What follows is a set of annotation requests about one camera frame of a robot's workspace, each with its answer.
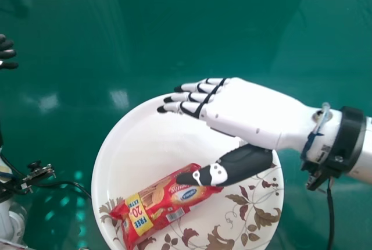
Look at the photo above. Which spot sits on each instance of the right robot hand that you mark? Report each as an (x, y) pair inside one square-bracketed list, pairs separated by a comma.
[(247, 110)]

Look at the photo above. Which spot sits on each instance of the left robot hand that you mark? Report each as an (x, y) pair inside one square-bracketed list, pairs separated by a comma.
[(7, 53)]

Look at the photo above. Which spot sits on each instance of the red biscuit packet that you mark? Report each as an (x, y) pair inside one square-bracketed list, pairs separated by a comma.
[(162, 200)]

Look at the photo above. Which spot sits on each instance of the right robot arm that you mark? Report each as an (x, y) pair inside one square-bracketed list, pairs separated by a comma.
[(364, 157)]

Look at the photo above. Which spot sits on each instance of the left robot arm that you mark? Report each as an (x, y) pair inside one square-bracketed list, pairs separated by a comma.
[(8, 224)]

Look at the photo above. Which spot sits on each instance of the white plate brown leaf pattern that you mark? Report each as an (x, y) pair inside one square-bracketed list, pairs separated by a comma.
[(162, 151)]

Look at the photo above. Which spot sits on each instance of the small wrist camera board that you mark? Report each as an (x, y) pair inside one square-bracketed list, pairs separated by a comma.
[(40, 171)]

